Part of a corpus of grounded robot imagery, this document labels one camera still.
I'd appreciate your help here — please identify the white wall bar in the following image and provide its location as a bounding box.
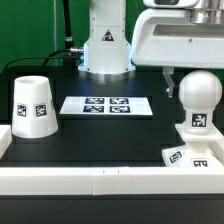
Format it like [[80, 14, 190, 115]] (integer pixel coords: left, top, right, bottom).
[[213, 137, 224, 163], [0, 167, 224, 195], [0, 125, 12, 159]]

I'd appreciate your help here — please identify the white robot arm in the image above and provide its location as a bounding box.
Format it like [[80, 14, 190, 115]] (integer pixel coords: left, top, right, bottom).
[[79, 0, 224, 93]]

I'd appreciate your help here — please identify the white lamp base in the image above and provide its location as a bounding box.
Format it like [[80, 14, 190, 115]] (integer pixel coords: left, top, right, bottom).
[[162, 124, 224, 168]]

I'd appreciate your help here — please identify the white right wall bar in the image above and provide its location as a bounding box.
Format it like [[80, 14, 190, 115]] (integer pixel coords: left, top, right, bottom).
[[213, 137, 224, 163]]

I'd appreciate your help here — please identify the white left wall bar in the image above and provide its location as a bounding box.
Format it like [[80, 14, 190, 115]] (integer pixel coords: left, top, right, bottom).
[[0, 125, 12, 159]]

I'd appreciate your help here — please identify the white front wall bar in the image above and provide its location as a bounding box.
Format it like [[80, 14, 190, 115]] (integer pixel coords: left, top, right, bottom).
[[0, 167, 224, 195]]

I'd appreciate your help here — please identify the white lamp bulb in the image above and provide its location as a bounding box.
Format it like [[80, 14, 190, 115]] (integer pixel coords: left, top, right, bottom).
[[179, 70, 222, 134]]

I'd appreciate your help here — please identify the white lamp shade cone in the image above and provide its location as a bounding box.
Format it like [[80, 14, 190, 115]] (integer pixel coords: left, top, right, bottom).
[[12, 76, 58, 138]]

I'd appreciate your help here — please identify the white marker tag plate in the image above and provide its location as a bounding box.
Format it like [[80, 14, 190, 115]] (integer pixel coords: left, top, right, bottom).
[[60, 96, 153, 116]]

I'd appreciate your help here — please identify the black cable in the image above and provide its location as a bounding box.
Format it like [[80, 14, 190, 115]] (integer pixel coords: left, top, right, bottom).
[[2, 0, 84, 73]]

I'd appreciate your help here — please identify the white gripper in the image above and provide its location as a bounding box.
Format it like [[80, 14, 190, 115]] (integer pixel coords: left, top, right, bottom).
[[131, 8, 224, 98]]

